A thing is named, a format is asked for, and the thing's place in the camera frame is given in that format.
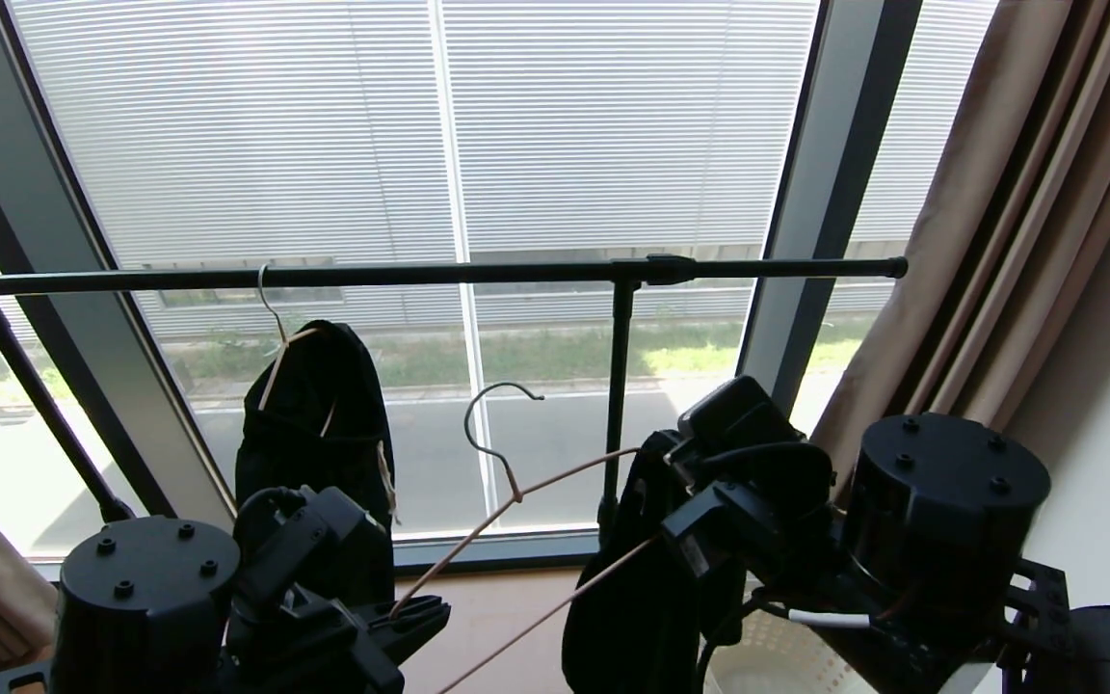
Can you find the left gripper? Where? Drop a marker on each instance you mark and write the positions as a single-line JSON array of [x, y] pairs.
[[314, 655]]

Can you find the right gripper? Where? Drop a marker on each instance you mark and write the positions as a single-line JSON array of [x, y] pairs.
[[757, 540]]

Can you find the black garment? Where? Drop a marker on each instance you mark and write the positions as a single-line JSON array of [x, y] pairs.
[[314, 463], [642, 598]]

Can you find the pink clothes hanger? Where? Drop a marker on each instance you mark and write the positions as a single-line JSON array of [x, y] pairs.
[[271, 308], [516, 496]]

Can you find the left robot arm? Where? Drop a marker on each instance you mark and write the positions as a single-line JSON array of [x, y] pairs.
[[141, 598]]

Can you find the white laundry basket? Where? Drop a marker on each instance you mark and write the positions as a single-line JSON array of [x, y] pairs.
[[767, 665]]

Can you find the black clothes rack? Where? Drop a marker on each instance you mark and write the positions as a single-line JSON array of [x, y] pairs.
[[420, 274]]

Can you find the window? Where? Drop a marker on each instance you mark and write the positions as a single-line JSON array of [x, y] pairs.
[[613, 116]]

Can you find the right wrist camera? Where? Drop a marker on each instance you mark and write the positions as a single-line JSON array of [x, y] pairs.
[[738, 414]]

